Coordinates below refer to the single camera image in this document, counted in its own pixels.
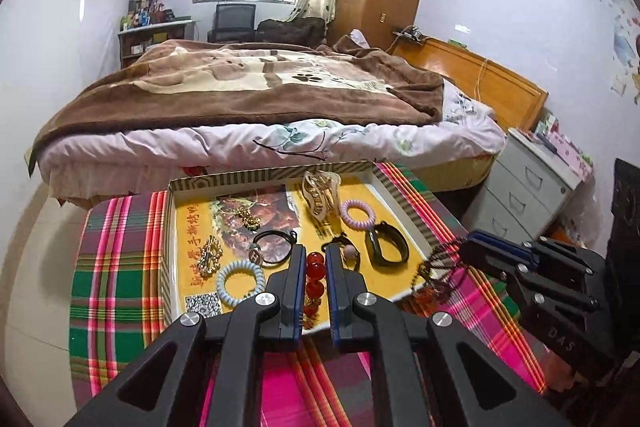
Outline black chair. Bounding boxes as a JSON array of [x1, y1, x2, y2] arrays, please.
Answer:
[[207, 3, 257, 44]]

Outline clear claw hair clip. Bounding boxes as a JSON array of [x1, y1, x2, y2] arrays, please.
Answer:
[[301, 171, 343, 223]]

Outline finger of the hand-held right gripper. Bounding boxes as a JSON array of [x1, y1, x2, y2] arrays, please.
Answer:
[[459, 238, 601, 314], [469, 229, 598, 275]]

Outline brown bead hair tie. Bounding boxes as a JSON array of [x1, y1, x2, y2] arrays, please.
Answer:
[[322, 232, 363, 273]]

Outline grey nightstand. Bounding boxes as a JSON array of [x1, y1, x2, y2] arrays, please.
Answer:
[[460, 129, 583, 248]]

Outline blue spiral hair tie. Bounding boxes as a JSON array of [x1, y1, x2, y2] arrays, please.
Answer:
[[216, 259, 267, 308]]

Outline gold brooch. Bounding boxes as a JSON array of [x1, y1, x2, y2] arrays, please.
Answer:
[[232, 204, 262, 233]]

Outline power strip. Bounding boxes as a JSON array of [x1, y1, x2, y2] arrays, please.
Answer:
[[392, 26, 428, 42]]

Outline plaid cloth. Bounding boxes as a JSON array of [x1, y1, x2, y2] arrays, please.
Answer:
[[67, 162, 548, 427]]

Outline white pillow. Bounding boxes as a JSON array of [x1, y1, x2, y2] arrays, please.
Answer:
[[347, 28, 373, 52]]

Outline dark bead bracelet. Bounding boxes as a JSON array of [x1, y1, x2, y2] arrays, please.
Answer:
[[410, 239, 473, 305]]

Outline wooden headboard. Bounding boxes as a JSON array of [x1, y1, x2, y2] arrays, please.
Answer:
[[390, 36, 550, 132]]

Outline dark bag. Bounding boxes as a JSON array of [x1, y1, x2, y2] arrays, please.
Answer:
[[255, 17, 327, 48]]

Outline group of bottles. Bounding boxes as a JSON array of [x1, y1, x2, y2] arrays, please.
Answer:
[[120, 0, 176, 30]]

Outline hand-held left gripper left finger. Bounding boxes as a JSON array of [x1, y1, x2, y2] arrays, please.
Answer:
[[64, 245, 308, 427]]

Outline black wrist band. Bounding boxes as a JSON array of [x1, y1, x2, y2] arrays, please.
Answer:
[[364, 221, 411, 268]]

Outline small desk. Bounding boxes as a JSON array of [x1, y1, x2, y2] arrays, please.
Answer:
[[117, 18, 198, 70]]

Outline black cord pendant necklace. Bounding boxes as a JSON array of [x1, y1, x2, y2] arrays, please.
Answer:
[[248, 228, 298, 268]]

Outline pink spiral hair tie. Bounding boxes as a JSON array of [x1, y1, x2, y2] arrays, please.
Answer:
[[340, 199, 376, 230]]

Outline red bead bracelet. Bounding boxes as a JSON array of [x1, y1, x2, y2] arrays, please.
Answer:
[[302, 251, 327, 330]]

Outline gold rhinestone earring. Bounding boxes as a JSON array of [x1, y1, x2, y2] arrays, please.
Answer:
[[197, 234, 223, 273]]

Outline orange cable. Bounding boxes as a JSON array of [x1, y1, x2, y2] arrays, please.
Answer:
[[472, 57, 488, 100]]

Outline yellow striped box lid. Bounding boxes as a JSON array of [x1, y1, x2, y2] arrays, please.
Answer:
[[160, 161, 451, 320]]

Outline clear plastic bag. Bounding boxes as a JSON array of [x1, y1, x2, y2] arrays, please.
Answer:
[[555, 179, 613, 253]]

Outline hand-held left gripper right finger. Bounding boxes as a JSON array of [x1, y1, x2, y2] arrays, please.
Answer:
[[325, 242, 571, 427]]

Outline black cabinet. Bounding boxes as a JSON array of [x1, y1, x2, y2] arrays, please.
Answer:
[[607, 157, 640, 258]]

